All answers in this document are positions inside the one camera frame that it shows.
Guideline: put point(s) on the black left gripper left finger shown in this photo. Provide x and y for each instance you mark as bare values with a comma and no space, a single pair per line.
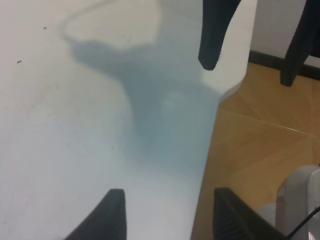
106,221

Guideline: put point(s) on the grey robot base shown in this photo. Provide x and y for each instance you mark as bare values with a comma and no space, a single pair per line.
296,211

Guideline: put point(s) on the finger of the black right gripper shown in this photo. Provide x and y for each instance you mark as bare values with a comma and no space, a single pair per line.
305,42
216,17

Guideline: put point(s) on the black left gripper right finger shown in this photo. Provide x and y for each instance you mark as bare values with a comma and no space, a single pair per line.
233,219

